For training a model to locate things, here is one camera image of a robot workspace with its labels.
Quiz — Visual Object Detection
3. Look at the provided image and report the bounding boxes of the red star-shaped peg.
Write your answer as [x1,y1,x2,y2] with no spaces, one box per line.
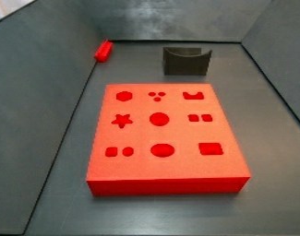
[94,41,113,63]

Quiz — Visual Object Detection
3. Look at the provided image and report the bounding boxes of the red shape-sorting board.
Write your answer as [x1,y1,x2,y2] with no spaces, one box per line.
[88,84,251,195]

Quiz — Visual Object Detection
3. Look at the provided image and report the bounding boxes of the dark grey cradle fixture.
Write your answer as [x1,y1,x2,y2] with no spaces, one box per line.
[164,47,213,76]

